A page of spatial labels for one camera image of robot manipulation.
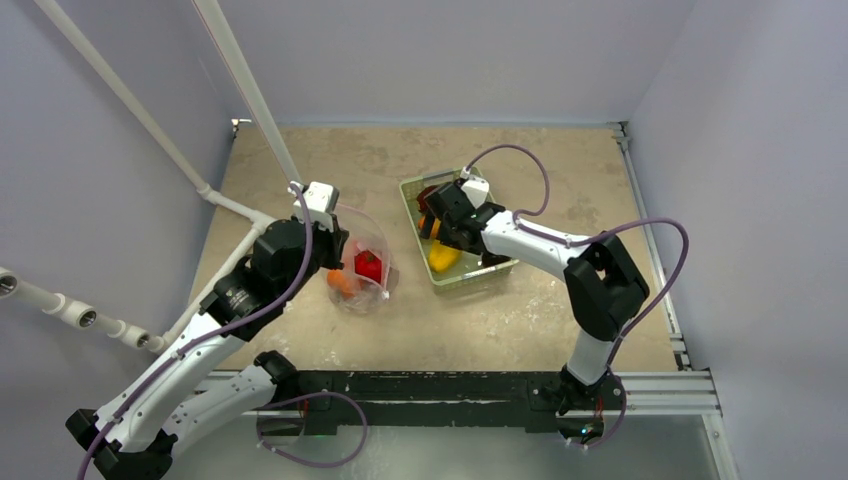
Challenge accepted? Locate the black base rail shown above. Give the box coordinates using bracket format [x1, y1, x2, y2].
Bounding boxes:
[259, 370, 627, 442]

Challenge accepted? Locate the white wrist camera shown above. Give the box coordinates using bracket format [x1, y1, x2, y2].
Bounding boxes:
[289, 181, 339, 232]
[459, 167, 490, 208]

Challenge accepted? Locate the red tomato toy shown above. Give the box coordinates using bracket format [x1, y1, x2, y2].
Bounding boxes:
[354, 250, 383, 285]

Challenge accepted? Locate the clear pink zip bag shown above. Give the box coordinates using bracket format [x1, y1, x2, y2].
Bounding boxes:
[326, 204, 398, 315]

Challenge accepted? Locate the orange green mango toy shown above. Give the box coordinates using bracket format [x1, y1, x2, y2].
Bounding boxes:
[417, 215, 441, 240]

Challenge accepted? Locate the aluminium frame rail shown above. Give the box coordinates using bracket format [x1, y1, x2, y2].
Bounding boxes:
[611, 121, 741, 479]

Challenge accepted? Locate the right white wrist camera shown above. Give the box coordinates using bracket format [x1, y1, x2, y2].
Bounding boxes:
[459, 167, 490, 208]

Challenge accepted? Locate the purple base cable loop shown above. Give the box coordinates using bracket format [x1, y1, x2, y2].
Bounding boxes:
[255, 392, 368, 470]

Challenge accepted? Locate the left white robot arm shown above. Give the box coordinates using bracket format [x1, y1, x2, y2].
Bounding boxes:
[66, 214, 349, 479]

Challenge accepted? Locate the orange fruit toy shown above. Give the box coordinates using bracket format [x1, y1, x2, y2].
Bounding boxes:
[326, 269, 361, 300]

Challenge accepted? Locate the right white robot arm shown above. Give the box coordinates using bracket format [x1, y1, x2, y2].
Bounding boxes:
[419, 181, 650, 407]

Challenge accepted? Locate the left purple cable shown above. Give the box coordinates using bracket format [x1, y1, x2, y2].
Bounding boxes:
[75, 182, 315, 480]

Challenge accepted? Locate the yellow bell pepper toy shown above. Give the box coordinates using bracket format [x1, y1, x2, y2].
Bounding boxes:
[427, 241, 463, 273]

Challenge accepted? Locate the white PVC pipe frame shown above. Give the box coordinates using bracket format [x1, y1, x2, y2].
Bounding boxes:
[0, 0, 303, 352]

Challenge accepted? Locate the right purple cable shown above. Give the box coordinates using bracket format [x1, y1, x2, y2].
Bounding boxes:
[463, 144, 690, 372]

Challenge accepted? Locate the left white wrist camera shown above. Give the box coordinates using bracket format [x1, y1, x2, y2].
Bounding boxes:
[289, 181, 339, 232]

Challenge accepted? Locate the light green plastic basket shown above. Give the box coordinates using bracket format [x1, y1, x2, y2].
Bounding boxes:
[399, 167, 518, 294]

